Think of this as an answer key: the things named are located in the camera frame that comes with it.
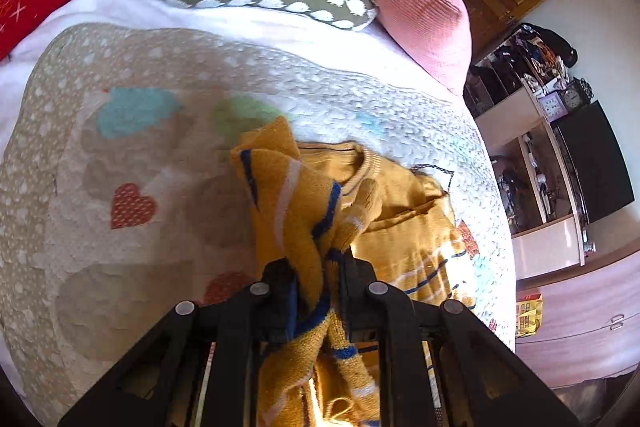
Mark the black bag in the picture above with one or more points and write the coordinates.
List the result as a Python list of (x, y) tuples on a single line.
[(550, 42)]

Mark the quilted patchwork blanket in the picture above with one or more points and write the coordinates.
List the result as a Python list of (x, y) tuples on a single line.
[(125, 147)]

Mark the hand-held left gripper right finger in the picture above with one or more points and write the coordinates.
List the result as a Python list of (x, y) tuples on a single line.
[(346, 292)]

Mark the black ornate table clock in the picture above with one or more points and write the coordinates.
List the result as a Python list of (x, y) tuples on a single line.
[(575, 96)]

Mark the pink drawer cabinet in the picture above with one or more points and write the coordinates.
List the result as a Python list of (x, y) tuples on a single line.
[(585, 302)]

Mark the small pink alarm clock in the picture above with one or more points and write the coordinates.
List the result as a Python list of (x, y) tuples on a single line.
[(552, 104)]

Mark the yellow striped knit sweater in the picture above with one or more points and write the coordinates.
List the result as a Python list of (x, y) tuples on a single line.
[(300, 217)]

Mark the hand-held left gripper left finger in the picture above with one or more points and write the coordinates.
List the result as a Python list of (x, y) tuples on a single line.
[(287, 304)]

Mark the yellow printed box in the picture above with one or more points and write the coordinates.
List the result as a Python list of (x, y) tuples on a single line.
[(529, 313)]

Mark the white bed sheet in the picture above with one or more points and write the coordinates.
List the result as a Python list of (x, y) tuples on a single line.
[(125, 2)]

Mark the black flat screen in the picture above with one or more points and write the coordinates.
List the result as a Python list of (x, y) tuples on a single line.
[(595, 162)]

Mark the cluttered wooden shelf unit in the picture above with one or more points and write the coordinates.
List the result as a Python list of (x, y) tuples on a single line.
[(525, 177)]

